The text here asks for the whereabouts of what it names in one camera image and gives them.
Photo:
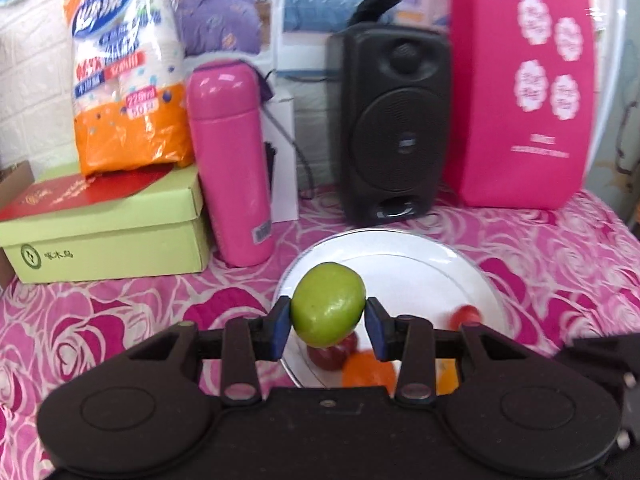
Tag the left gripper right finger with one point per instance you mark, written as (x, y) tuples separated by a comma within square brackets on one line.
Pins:
[(514, 410)]

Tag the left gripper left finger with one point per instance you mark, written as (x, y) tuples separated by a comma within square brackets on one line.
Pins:
[(148, 407)]

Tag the red-yellow small apple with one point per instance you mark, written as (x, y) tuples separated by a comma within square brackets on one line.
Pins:
[(447, 378)]

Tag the large orange mandarin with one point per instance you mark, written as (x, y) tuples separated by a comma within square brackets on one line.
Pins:
[(363, 369)]

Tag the large green mango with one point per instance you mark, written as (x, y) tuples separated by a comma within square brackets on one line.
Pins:
[(327, 304)]

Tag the pink rose tablecloth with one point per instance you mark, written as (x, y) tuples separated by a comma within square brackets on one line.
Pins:
[(568, 273)]

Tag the small red apple on plate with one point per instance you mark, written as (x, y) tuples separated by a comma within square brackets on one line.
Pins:
[(465, 315)]

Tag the white plate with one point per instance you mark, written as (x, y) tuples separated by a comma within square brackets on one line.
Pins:
[(408, 274)]

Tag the dark red plum on plate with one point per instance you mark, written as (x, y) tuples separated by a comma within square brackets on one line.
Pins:
[(334, 358)]

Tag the green shoe box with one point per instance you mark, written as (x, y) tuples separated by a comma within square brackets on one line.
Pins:
[(159, 231)]

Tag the red booklet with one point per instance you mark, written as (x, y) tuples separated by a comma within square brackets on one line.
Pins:
[(76, 191)]

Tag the pink fabric bag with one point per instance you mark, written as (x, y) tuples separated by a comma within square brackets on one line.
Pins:
[(522, 101)]

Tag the paper cup package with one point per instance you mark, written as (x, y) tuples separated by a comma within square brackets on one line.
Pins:
[(128, 95)]

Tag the white box behind thermos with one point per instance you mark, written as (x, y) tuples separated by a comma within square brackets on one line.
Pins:
[(278, 126)]

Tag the pink thermos bottle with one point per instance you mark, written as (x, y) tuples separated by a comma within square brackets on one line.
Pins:
[(224, 100)]

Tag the black speaker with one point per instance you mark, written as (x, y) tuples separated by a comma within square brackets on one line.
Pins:
[(389, 95)]

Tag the black microphone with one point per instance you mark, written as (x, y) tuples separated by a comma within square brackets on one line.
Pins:
[(370, 11)]

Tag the bedding poster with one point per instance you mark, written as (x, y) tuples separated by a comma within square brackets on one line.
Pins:
[(258, 28)]

